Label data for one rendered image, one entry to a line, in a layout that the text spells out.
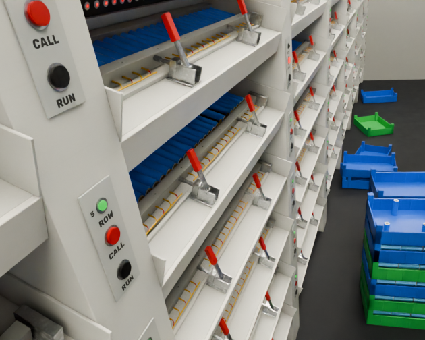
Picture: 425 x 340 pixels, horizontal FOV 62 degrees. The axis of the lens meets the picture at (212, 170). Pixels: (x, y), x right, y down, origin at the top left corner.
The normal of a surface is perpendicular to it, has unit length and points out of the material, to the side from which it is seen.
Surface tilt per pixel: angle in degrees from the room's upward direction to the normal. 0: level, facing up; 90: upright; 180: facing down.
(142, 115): 19
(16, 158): 90
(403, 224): 0
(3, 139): 90
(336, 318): 0
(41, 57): 90
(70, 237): 90
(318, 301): 0
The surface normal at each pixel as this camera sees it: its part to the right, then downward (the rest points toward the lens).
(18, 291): -0.40, 0.48
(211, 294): 0.17, -0.80
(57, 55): 0.90, 0.08
